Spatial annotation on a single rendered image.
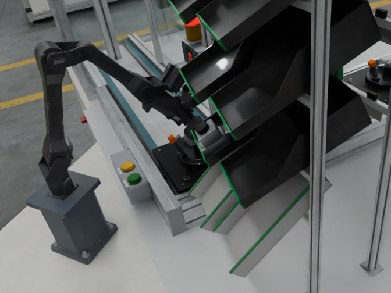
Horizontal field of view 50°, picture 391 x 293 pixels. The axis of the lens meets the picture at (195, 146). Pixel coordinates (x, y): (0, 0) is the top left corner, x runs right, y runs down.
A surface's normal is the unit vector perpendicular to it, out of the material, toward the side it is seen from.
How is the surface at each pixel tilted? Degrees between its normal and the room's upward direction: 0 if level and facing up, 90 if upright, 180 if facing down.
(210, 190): 45
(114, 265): 0
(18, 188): 0
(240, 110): 25
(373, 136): 90
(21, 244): 0
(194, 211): 90
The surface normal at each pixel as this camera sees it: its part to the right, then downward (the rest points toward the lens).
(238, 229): -0.79, -0.38
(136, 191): 0.40, 0.49
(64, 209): -0.15, -0.80
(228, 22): -0.55, -0.61
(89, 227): 0.87, 0.17
